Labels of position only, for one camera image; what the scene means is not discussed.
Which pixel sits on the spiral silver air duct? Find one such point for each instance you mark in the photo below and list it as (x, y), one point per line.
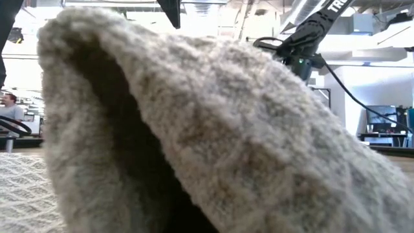
(202, 11)

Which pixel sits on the blue panel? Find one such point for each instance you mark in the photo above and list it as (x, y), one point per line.
(411, 126)

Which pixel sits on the black metal frame stand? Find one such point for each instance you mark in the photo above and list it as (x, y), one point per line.
(330, 97)

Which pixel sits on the person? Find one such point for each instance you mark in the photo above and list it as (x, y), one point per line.
(13, 111)

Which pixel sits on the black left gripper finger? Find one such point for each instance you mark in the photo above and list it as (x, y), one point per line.
(173, 9)

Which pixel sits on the smooth silver air duct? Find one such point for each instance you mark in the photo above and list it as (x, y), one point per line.
(297, 14)

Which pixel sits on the grey waffle microfiber towel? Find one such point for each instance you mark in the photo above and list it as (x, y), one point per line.
(226, 129)

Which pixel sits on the grey metal post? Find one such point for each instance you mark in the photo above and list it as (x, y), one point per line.
(9, 144)

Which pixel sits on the black desktop monitor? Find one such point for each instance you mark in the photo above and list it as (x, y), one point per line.
(381, 113)

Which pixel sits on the office desk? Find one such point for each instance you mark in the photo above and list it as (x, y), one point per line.
(381, 135)

